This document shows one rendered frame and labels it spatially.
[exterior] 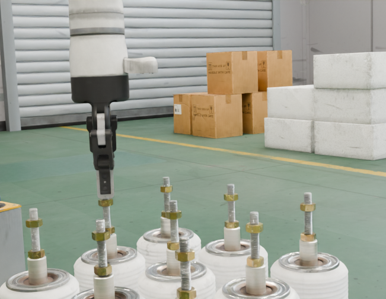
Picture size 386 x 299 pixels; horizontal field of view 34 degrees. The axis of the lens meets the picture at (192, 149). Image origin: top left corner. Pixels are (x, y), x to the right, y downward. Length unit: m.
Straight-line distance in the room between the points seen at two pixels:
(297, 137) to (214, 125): 0.91
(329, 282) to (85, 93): 0.38
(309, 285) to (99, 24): 0.41
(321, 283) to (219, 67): 3.83
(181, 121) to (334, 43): 3.12
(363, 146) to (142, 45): 3.48
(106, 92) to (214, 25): 6.05
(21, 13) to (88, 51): 5.05
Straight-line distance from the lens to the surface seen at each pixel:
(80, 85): 0.80
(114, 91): 0.79
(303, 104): 3.59
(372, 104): 3.26
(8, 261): 0.93
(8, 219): 0.92
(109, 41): 0.80
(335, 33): 7.43
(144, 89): 6.33
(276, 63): 4.73
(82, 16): 0.80
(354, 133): 3.32
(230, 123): 4.44
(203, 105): 4.46
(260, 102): 4.60
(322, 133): 3.46
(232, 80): 4.43
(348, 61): 3.32
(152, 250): 0.91
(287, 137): 3.67
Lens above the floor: 0.50
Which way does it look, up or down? 7 degrees down
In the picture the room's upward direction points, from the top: 2 degrees counter-clockwise
